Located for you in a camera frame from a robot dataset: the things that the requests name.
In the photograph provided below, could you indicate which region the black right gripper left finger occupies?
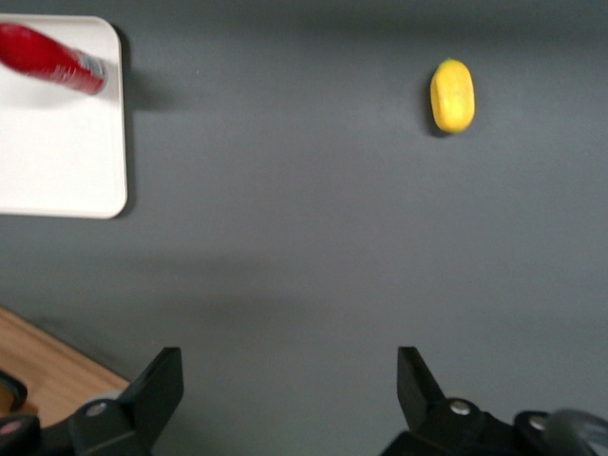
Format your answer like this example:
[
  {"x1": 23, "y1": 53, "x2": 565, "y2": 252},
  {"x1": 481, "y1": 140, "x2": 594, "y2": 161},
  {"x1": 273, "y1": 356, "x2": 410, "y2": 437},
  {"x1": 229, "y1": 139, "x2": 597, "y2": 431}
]
[{"x1": 68, "y1": 346, "x2": 185, "y2": 456}]

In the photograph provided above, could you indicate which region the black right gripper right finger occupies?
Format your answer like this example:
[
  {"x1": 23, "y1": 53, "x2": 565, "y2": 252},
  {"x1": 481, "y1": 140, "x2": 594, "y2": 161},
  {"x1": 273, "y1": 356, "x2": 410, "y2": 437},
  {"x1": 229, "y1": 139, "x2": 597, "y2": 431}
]
[{"x1": 396, "y1": 346, "x2": 517, "y2": 456}]

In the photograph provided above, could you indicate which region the red coke bottle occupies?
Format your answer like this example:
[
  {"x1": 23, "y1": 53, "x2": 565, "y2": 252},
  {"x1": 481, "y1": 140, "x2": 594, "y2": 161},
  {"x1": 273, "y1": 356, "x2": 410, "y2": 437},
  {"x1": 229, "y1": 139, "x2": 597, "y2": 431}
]
[{"x1": 0, "y1": 22, "x2": 109, "y2": 96}]

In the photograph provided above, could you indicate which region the cream rectangular plastic tray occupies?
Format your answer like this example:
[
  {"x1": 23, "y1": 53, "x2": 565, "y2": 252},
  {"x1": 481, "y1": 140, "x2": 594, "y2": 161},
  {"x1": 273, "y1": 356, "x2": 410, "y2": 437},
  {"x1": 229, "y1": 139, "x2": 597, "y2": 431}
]
[{"x1": 0, "y1": 14, "x2": 129, "y2": 220}]

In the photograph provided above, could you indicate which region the wooden two-drawer cabinet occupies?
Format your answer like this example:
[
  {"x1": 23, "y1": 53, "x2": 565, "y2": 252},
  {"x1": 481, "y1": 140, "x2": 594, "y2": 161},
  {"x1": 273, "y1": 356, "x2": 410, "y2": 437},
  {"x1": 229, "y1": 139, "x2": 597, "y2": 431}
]
[{"x1": 0, "y1": 305, "x2": 130, "y2": 431}]

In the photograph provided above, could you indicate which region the yellow lemon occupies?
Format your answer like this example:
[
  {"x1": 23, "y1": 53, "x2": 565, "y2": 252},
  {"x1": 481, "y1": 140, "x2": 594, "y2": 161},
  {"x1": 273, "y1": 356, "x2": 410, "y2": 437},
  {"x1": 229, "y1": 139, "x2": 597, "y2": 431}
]
[{"x1": 429, "y1": 57, "x2": 476, "y2": 135}]

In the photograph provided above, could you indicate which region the black metal drawer handle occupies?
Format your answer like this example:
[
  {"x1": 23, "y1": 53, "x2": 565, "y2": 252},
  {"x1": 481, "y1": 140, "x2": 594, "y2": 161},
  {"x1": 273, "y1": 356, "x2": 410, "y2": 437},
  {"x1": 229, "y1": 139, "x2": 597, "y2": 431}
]
[{"x1": 0, "y1": 369, "x2": 29, "y2": 415}]

